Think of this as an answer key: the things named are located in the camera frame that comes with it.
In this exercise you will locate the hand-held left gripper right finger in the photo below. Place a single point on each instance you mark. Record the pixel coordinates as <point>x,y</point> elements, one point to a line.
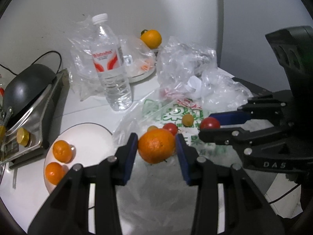
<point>184,156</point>

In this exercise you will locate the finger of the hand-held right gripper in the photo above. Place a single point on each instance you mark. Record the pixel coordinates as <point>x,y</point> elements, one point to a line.
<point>229,118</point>
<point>215,136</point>

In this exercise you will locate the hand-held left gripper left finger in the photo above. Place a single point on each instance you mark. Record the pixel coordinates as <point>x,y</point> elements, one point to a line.
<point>129,156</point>

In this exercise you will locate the red cherry tomato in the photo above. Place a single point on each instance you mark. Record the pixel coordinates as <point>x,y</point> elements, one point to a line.
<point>170,128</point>
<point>209,123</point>

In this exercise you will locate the small tangerine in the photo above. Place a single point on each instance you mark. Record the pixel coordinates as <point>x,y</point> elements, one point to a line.
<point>54,173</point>
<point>156,145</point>
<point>62,151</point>

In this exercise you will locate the yellow-brown longan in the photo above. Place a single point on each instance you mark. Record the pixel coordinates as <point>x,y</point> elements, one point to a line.
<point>187,119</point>
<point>152,128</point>

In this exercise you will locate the white round plate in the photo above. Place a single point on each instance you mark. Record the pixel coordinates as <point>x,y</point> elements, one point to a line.
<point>90,139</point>

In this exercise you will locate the green printed plastic bag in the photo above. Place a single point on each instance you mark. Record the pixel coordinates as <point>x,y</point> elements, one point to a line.
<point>156,110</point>

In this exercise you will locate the crumpled clear plastic bag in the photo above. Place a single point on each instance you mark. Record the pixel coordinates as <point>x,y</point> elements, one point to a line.
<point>185,58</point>

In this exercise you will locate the clear plastic water bottle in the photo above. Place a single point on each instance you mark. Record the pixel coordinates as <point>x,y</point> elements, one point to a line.
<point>110,78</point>

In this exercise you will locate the white dish with scraps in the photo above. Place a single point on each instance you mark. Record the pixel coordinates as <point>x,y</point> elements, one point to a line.
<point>139,74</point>

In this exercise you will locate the steel induction cooker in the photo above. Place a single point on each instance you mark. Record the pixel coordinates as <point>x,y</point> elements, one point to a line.
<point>49,117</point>

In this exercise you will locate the grey door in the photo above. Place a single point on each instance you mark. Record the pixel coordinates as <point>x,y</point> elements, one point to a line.
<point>244,29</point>

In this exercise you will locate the brass cooker knob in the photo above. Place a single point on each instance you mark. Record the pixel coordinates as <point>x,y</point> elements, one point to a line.
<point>23,137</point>

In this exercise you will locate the large orange with stem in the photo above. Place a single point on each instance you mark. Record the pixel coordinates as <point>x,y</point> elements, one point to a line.
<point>151,39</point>

